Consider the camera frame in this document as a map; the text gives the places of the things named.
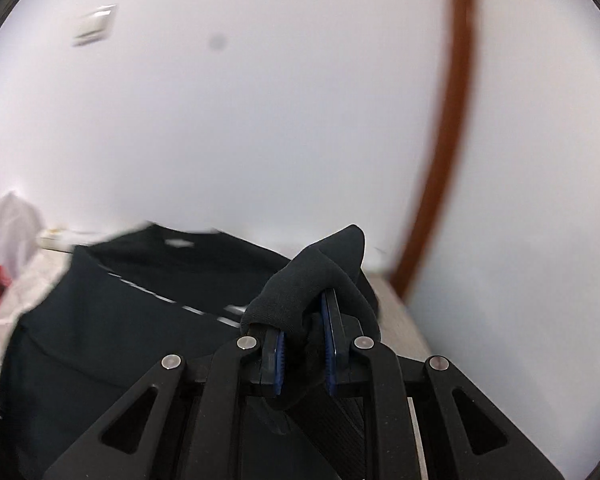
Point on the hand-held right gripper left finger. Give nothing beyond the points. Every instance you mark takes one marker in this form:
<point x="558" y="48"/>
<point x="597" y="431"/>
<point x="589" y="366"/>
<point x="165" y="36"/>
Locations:
<point x="279" y="360"/>

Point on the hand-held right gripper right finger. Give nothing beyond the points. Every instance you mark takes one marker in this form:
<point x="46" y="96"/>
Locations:
<point x="328" y="345"/>

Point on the dark navy shirt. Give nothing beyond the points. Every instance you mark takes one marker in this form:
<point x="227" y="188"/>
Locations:
<point x="130" y="320"/>

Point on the white crumpled cloth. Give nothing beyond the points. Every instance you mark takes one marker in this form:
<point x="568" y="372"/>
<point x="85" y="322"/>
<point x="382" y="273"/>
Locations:
<point x="30" y="290"/>

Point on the brown wooden door frame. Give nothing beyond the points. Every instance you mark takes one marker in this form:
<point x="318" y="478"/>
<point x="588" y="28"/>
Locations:
<point x="447" y="110"/>

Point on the white wall switch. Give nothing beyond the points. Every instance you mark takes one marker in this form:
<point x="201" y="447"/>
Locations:
<point x="95" y="25"/>

